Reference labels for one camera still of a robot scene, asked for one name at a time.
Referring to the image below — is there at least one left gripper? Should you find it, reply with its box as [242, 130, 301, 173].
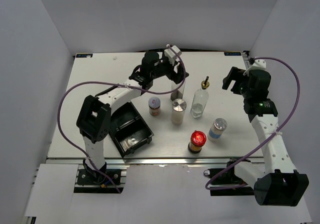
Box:
[150, 55, 189, 85]

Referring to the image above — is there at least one white-lid orange spice jar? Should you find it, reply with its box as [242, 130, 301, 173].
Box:
[148, 96, 161, 116]

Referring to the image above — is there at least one tall silver-lid white shaker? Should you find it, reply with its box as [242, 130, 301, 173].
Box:
[171, 98, 187, 125]

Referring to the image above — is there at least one clear glass gold-spout bottle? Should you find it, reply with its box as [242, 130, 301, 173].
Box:
[190, 76, 210, 119]

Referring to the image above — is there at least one blue-label silver-lid shaker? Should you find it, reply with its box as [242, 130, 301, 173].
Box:
[207, 118, 228, 142]

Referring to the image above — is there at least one red-lid brown jar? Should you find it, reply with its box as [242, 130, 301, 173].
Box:
[188, 130, 207, 154]

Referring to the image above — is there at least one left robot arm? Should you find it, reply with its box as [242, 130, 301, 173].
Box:
[76, 45, 189, 184]

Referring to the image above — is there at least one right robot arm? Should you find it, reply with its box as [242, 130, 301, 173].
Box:
[222, 67, 309, 207]

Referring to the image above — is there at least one black organizer tray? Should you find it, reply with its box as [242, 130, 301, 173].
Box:
[109, 102, 154, 157]

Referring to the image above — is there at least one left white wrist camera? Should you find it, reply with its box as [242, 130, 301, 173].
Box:
[163, 44, 182, 66]

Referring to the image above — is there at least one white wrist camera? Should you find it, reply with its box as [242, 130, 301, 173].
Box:
[163, 44, 182, 66]
[243, 58, 267, 76]

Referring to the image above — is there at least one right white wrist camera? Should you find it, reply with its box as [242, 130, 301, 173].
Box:
[243, 58, 267, 76]

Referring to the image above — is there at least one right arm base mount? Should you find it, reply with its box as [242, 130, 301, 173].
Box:
[203, 157, 264, 196]

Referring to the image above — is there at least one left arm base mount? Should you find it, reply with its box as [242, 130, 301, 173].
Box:
[73, 165, 127, 194]

